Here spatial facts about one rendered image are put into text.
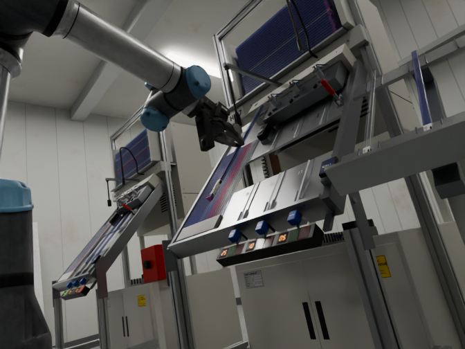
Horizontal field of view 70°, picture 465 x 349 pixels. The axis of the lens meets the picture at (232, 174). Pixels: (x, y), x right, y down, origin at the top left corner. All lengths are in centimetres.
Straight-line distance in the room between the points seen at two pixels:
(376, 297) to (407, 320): 33
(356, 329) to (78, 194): 476
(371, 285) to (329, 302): 44
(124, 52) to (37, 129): 498
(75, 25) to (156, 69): 18
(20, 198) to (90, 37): 36
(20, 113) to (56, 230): 178
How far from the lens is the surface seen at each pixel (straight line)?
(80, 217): 538
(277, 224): 90
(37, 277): 472
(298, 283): 126
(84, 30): 74
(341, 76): 126
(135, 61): 77
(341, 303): 118
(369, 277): 78
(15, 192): 50
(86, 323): 526
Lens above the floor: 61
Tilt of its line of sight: 16 degrees up
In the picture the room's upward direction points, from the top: 11 degrees counter-clockwise
